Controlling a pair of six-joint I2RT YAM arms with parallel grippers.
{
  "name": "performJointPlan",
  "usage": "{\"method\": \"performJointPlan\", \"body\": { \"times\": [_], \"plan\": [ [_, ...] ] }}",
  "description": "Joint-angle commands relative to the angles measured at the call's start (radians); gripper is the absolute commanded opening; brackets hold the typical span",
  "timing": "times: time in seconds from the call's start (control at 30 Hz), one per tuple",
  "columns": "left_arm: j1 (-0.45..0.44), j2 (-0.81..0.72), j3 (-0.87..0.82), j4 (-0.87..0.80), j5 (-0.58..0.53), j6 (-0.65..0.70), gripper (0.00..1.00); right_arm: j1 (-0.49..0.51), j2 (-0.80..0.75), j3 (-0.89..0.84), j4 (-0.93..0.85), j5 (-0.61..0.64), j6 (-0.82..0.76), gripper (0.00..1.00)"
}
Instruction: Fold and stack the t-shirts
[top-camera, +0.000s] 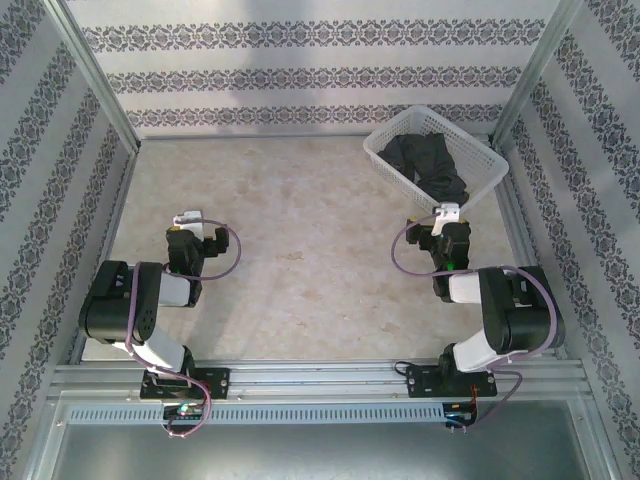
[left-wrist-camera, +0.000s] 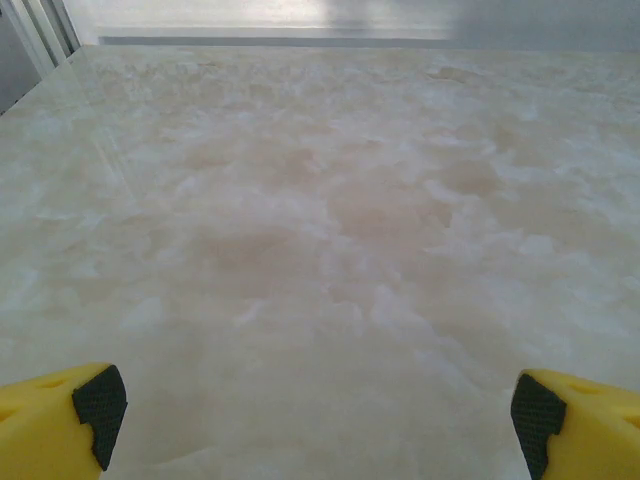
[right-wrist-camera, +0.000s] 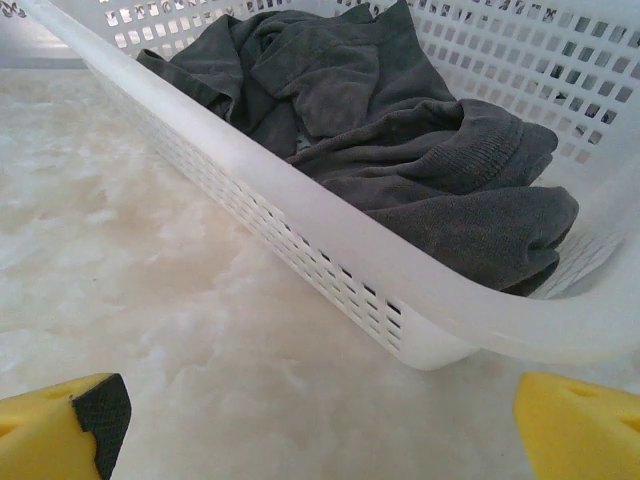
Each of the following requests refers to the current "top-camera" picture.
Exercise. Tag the dark grey t-shirt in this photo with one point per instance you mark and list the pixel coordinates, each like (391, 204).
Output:
(430, 165)

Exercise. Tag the aluminium profile rail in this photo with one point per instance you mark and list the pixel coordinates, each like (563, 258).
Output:
(320, 377)

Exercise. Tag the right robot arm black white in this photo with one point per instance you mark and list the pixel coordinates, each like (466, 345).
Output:
(520, 320)

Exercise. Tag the aluminium frame post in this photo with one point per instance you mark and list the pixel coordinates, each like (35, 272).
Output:
(537, 70)
(95, 75)

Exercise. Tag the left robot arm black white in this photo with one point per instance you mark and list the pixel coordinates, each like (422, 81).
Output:
(115, 310)

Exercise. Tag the aluminium side rail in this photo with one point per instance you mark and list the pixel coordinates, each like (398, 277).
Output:
(116, 215)
(522, 235)

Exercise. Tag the small controller board with LED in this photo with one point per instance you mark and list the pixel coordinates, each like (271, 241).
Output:
(460, 414)
(184, 411)

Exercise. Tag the grey sheet metal panel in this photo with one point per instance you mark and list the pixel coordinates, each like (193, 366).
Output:
(300, 450)

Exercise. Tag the white plastic mesh basket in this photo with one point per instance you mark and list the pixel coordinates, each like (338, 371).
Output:
(482, 150)

